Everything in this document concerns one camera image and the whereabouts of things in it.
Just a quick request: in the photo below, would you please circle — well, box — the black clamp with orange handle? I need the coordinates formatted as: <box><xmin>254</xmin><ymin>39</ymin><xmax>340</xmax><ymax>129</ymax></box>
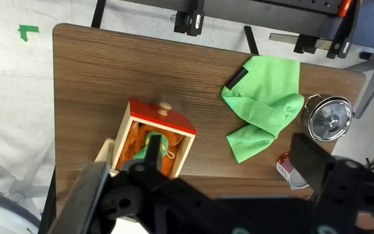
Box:
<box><xmin>325</xmin><ymin>0</ymin><xmax>364</xmax><ymax>60</ymax></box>

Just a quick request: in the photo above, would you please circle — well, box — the black workbench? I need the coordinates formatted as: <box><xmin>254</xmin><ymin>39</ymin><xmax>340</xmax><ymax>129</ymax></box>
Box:
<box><xmin>127</xmin><ymin>0</ymin><xmax>358</xmax><ymax>36</ymax></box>

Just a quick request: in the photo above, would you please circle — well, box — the orange cloth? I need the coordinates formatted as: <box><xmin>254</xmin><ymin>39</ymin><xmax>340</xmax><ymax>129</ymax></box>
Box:
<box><xmin>116</xmin><ymin>122</ymin><xmax>185</xmax><ymax>177</ymax></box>

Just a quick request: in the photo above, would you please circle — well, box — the small steel pot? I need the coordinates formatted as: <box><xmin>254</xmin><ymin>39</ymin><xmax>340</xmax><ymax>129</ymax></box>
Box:
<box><xmin>303</xmin><ymin>92</ymin><xmax>356</xmax><ymax>146</ymax></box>

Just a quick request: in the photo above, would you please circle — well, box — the red and white can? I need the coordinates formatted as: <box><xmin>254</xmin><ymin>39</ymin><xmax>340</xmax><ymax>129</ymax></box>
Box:
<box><xmin>276</xmin><ymin>151</ymin><xmax>311</xmax><ymax>191</ymax></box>

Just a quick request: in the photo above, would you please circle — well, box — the green microfiber cloth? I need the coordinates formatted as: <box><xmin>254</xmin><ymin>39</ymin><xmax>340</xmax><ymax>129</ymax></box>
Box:
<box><xmin>220</xmin><ymin>55</ymin><xmax>307</xmax><ymax>165</ymax></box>

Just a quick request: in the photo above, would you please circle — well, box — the small green toy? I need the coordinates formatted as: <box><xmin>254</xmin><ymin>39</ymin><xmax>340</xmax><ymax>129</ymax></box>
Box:
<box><xmin>134</xmin><ymin>131</ymin><xmax>172</xmax><ymax>161</ymax></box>

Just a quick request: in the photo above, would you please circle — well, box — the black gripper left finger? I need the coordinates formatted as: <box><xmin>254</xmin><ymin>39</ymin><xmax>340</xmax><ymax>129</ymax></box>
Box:
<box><xmin>49</xmin><ymin>161</ymin><xmax>112</xmax><ymax>234</ymax></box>

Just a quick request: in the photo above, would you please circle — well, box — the small black rectangular block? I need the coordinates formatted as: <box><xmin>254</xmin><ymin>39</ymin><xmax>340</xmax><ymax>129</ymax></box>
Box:
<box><xmin>225</xmin><ymin>66</ymin><xmax>250</xmax><ymax>90</ymax></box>

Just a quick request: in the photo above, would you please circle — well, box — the green floor tape mark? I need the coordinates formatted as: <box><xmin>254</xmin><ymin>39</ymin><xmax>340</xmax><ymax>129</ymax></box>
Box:
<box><xmin>18</xmin><ymin>23</ymin><xmax>42</xmax><ymax>43</ymax></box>

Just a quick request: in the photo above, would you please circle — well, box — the small black clamp foot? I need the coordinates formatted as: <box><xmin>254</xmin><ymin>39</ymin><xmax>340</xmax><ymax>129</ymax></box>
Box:
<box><xmin>294</xmin><ymin>33</ymin><xmax>320</xmax><ymax>55</ymax></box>

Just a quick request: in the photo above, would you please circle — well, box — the steel pot lid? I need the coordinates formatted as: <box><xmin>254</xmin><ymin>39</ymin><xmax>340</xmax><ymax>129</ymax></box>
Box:
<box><xmin>308</xmin><ymin>96</ymin><xmax>354</xmax><ymax>143</ymax></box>

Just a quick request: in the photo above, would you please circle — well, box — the light wooden panel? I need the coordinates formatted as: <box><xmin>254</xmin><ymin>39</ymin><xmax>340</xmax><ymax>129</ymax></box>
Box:
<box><xmin>94</xmin><ymin>137</ymin><xmax>118</xmax><ymax>174</ymax></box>

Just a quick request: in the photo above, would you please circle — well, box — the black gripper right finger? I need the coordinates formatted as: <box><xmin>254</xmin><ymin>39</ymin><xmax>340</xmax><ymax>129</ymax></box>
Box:
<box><xmin>290</xmin><ymin>131</ymin><xmax>338</xmax><ymax>194</ymax></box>

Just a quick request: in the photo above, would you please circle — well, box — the red and white box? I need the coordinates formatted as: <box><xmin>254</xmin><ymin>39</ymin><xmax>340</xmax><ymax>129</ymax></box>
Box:
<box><xmin>111</xmin><ymin>98</ymin><xmax>199</xmax><ymax>179</ymax></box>

